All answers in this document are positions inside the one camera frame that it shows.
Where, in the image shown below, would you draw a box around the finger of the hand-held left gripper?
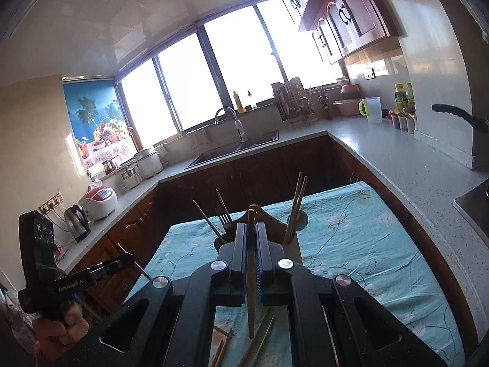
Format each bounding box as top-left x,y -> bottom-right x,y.
53,254 -> 136,295

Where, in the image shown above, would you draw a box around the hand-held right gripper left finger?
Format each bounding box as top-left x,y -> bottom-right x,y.
50,222 -> 249,367

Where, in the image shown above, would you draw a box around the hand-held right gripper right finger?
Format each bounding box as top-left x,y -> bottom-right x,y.
255,222 -> 449,367

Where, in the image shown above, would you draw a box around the wooden utensil holder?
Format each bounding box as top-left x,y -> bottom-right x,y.
213,204 -> 309,266

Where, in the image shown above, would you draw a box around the wooden chopstick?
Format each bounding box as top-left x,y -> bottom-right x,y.
246,207 -> 256,339
286,176 -> 308,243
209,338 -> 226,367
283,172 -> 304,243

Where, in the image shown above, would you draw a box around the metal fork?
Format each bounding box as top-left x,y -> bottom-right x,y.
214,206 -> 233,227

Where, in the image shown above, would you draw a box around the person's left hand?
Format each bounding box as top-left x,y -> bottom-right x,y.
32,301 -> 90,358

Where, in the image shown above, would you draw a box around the steel electric kettle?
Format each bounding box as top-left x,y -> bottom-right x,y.
64,204 -> 91,243

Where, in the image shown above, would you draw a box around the white pink rice cooker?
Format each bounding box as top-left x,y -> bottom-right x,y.
78,184 -> 117,221

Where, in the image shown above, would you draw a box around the blue floral tablecloth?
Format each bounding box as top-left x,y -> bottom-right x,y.
126,181 -> 469,367

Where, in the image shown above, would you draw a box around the small white appliance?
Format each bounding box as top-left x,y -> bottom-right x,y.
121,165 -> 143,192

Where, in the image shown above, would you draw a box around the kitchen sink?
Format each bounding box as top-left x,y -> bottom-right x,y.
185,130 -> 279,171

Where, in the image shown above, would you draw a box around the white electric cooking pot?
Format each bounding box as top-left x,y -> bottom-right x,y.
134,146 -> 163,180

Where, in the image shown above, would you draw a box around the white dish cloth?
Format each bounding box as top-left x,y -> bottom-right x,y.
187,126 -> 215,150

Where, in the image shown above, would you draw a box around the chrome faucet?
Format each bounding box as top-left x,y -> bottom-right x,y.
214,107 -> 247,144

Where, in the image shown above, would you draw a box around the cutlery drying rack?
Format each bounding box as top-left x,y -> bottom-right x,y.
272,77 -> 312,121

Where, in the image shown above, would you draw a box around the knife and scissors holder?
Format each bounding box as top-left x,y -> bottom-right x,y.
315,86 -> 333,120

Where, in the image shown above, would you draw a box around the pink basin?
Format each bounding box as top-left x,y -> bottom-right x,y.
333,99 -> 364,117

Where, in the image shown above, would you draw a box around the kitchen window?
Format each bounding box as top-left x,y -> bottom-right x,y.
116,0 -> 344,150

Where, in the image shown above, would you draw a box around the pink bowls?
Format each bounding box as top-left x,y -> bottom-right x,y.
336,77 -> 362,98

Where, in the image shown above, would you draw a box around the white condiment jars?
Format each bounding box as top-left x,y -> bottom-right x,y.
390,110 -> 417,135

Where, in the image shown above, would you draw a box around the gas stove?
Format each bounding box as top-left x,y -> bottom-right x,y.
453,180 -> 489,235

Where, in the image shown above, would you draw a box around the cooking oil bottles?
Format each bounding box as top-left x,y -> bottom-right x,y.
394,83 -> 415,112

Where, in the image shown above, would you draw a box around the black wok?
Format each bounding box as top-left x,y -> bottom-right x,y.
432,103 -> 478,133

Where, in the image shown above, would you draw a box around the wall power outlets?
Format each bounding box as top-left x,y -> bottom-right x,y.
39,193 -> 63,213

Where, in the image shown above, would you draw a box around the tropical fruit wall poster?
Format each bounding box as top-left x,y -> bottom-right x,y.
62,80 -> 138,169

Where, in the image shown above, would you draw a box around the measuring jug green handle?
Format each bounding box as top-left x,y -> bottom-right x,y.
358,97 -> 383,124

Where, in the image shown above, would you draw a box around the wooden wall cabinets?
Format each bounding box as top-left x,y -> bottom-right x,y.
267,0 -> 400,65

